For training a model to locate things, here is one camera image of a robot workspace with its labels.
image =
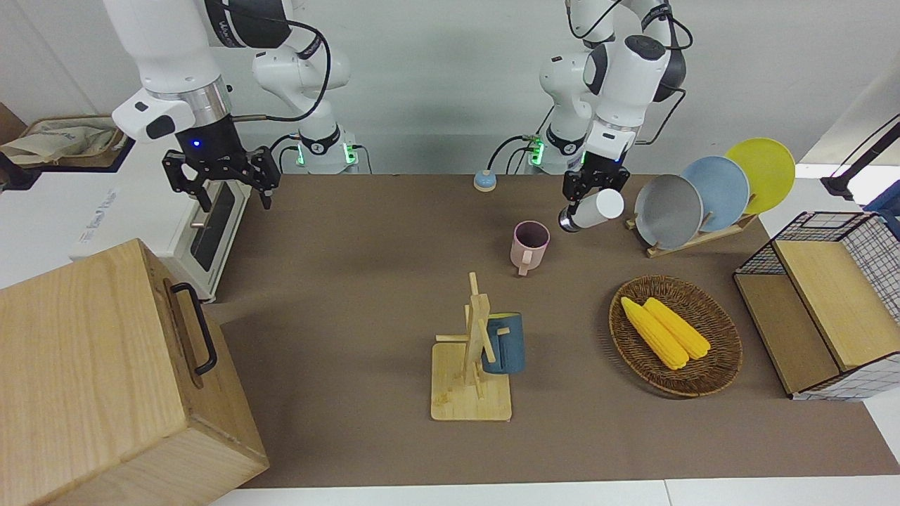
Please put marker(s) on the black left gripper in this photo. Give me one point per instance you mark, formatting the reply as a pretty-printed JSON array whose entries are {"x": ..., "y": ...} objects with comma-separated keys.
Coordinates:
[{"x": 601, "y": 172}]

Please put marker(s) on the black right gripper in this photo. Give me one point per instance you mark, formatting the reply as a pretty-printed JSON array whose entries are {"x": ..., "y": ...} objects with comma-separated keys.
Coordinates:
[{"x": 211, "y": 151}]

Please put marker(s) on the translucent water cup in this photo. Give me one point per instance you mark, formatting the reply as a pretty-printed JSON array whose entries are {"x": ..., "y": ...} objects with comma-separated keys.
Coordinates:
[{"x": 598, "y": 209}]

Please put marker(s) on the pink mug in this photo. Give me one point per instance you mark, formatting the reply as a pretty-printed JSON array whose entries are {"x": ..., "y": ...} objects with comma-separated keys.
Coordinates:
[{"x": 529, "y": 246}]

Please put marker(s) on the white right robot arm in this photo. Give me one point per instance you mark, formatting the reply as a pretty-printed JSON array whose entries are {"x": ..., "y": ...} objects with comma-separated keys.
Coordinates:
[{"x": 169, "y": 42}]

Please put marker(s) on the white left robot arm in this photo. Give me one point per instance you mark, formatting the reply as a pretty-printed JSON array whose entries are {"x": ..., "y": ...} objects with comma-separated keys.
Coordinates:
[{"x": 629, "y": 77}]

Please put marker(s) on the grey plate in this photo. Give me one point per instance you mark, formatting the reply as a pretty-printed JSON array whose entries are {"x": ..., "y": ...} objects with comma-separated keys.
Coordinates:
[{"x": 668, "y": 211}]

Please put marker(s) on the white toaster oven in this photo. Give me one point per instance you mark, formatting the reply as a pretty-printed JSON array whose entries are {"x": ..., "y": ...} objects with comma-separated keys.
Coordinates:
[{"x": 140, "y": 225}]

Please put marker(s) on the blue dome bell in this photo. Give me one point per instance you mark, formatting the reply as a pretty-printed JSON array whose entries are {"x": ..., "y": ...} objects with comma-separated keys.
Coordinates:
[{"x": 484, "y": 181}]

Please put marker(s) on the wooden plate rack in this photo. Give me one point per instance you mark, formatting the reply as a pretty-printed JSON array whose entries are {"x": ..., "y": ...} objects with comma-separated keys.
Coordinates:
[{"x": 696, "y": 239}]

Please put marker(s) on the light blue plate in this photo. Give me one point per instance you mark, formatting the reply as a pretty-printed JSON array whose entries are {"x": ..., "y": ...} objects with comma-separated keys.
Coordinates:
[{"x": 724, "y": 190}]

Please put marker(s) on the yellow corn cob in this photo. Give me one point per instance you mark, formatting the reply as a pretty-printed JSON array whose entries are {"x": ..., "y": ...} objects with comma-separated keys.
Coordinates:
[
  {"x": 654, "y": 334},
  {"x": 678, "y": 329}
]

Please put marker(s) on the yellow plate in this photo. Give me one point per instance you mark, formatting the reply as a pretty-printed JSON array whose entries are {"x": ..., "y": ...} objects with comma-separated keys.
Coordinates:
[{"x": 766, "y": 169}]

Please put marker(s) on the dark blue mug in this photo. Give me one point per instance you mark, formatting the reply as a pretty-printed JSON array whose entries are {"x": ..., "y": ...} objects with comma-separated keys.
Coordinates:
[{"x": 508, "y": 344}]

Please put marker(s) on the brown table mat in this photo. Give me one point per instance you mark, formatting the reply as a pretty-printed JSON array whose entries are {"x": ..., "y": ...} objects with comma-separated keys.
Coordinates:
[{"x": 351, "y": 316}]

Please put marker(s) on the round wicker basket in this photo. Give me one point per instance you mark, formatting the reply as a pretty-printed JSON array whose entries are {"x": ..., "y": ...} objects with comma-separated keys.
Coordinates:
[{"x": 717, "y": 365}]

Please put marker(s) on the wooden cabinet box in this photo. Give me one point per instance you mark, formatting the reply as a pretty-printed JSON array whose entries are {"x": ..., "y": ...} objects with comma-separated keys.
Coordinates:
[{"x": 91, "y": 365}]

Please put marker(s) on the wooden mug rack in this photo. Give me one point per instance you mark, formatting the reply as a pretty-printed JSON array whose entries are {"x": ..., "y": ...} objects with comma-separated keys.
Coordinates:
[{"x": 467, "y": 400}]

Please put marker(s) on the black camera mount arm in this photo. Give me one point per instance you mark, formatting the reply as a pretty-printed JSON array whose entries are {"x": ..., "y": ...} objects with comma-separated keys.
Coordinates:
[{"x": 840, "y": 186}]

